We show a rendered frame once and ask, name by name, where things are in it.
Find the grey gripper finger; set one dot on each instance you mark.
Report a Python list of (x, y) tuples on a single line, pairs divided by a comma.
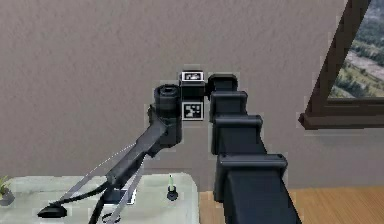
[(51, 212)]

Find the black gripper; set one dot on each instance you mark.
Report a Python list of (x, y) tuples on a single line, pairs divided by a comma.
[(166, 116)]

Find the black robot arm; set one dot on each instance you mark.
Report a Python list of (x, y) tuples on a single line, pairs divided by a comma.
[(246, 186)]

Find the dark blue credit card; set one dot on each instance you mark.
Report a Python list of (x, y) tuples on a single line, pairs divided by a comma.
[(115, 197)]

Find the pale glass table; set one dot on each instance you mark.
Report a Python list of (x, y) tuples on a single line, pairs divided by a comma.
[(156, 211)]

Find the green candle black holder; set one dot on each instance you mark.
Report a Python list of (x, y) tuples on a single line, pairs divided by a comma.
[(172, 193)]

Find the small green potted plant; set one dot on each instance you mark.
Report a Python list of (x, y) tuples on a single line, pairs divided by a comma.
[(4, 191)]

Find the dark brown framed window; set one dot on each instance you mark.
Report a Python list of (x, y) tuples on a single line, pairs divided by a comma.
[(336, 113)]

